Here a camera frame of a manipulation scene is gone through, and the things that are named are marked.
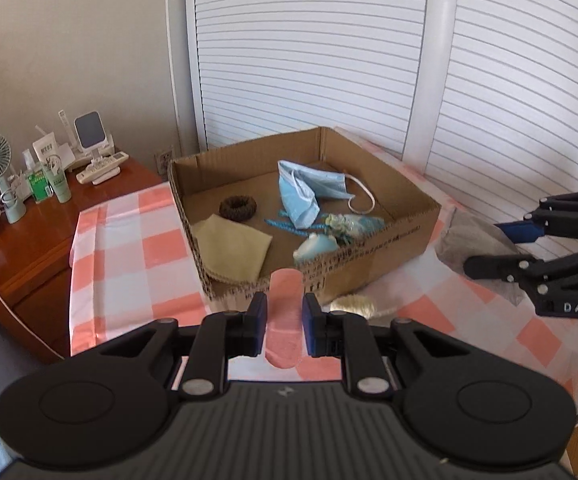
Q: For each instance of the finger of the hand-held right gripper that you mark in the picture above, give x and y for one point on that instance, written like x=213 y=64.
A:
x=499 y=266
x=521 y=231

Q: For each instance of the white tube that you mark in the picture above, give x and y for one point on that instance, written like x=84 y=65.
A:
x=45 y=147

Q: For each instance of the green tube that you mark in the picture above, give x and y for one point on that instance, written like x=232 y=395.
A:
x=61 y=187

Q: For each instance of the yellow cloth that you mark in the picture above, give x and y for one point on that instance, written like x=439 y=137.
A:
x=234 y=245

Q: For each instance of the green bottle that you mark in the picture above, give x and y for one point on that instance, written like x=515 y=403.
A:
x=39 y=187

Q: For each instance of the cream item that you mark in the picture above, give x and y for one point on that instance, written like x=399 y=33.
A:
x=354 y=305

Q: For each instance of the brown cardboard box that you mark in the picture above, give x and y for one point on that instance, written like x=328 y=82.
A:
x=379 y=260

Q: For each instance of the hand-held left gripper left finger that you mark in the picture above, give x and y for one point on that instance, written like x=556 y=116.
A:
x=258 y=325

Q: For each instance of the blue face mask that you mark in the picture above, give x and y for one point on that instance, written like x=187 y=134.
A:
x=314 y=180

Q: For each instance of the brown hair scrunchie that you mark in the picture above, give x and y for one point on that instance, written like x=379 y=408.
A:
x=226 y=207

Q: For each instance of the pink bandage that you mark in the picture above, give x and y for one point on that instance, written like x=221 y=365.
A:
x=284 y=310

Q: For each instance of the wooden nightstand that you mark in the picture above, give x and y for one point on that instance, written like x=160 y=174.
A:
x=44 y=240

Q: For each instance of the grey sock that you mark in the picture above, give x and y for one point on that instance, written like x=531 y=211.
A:
x=474 y=240

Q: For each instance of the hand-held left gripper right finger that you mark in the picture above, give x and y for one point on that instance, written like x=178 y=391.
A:
x=311 y=327

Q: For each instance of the pink checkered tablecloth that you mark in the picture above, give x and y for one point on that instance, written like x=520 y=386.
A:
x=129 y=260

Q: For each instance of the white remote control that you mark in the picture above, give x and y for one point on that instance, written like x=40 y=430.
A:
x=104 y=165

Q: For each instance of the white louvered closet door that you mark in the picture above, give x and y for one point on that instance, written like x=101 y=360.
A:
x=529 y=85
x=294 y=50

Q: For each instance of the white wall socket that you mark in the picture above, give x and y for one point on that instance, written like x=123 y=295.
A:
x=165 y=159

